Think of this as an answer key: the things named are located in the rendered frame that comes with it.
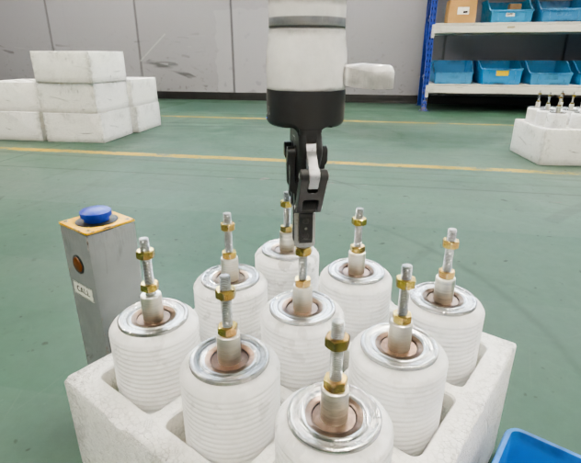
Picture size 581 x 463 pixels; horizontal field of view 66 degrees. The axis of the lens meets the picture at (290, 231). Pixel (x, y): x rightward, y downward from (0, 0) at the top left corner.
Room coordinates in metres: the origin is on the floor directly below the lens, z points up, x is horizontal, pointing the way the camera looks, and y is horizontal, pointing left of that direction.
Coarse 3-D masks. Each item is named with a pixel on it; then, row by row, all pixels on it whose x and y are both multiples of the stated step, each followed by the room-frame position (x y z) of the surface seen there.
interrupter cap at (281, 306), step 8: (280, 296) 0.47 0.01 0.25; (288, 296) 0.47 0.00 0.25; (320, 296) 0.47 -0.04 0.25; (272, 304) 0.45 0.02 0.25; (280, 304) 0.45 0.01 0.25; (288, 304) 0.45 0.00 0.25; (312, 304) 0.46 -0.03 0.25; (320, 304) 0.45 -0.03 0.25; (328, 304) 0.45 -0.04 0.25; (272, 312) 0.43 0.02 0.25; (280, 312) 0.43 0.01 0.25; (288, 312) 0.43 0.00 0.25; (296, 312) 0.44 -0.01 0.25; (312, 312) 0.44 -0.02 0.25; (320, 312) 0.43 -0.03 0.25; (328, 312) 0.43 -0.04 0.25; (280, 320) 0.42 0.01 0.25; (288, 320) 0.42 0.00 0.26; (296, 320) 0.42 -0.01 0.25; (304, 320) 0.42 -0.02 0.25; (312, 320) 0.42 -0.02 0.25; (320, 320) 0.42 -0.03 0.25
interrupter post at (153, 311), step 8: (144, 296) 0.42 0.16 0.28; (152, 296) 0.42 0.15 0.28; (160, 296) 0.43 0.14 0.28; (144, 304) 0.42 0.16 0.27; (152, 304) 0.42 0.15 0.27; (160, 304) 0.42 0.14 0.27; (144, 312) 0.42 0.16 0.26; (152, 312) 0.42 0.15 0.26; (160, 312) 0.42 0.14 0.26; (144, 320) 0.42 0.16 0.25; (152, 320) 0.42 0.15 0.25; (160, 320) 0.42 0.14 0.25
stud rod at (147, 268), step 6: (144, 240) 0.42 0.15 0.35; (144, 246) 0.42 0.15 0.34; (144, 264) 0.42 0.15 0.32; (150, 264) 0.43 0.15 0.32; (144, 270) 0.42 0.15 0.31; (150, 270) 0.43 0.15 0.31; (144, 276) 0.42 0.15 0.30; (150, 276) 0.42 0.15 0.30; (144, 282) 0.43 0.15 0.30; (150, 282) 0.42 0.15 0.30; (150, 294) 0.42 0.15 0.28
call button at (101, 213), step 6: (84, 210) 0.56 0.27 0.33; (90, 210) 0.56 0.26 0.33; (96, 210) 0.56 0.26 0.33; (102, 210) 0.56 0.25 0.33; (108, 210) 0.57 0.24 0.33; (84, 216) 0.55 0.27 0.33; (90, 216) 0.55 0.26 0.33; (96, 216) 0.55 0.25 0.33; (102, 216) 0.55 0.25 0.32; (108, 216) 0.56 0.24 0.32; (90, 222) 0.55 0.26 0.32; (96, 222) 0.55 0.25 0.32
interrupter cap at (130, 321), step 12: (168, 300) 0.46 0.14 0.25; (132, 312) 0.43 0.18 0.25; (168, 312) 0.44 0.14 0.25; (180, 312) 0.43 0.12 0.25; (120, 324) 0.41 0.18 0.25; (132, 324) 0.41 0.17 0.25; (144, 324) 0.41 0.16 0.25; (156, 324) 0.41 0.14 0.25; (168, 324) 0.41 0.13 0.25; (180, 324) 0.41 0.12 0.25; (132, 336) 0.39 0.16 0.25; (144, 336) 0.39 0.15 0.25
